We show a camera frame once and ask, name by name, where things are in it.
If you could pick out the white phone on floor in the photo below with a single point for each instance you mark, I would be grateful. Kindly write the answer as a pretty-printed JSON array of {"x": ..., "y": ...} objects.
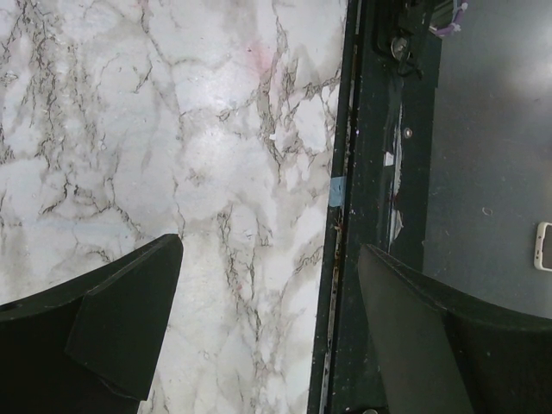
[{"x": 543, "y": 249}]

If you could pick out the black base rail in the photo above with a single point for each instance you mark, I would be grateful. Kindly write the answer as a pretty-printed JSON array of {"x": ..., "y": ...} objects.
[{"x": 378, "y": 195}]

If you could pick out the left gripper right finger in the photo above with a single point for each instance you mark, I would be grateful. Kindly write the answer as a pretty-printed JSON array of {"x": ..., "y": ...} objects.
[{"x": 441, "y": 350}]

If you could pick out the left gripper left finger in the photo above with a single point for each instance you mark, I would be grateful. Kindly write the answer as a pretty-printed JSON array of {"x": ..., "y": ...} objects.
[{"x": 91, "y": 344}]

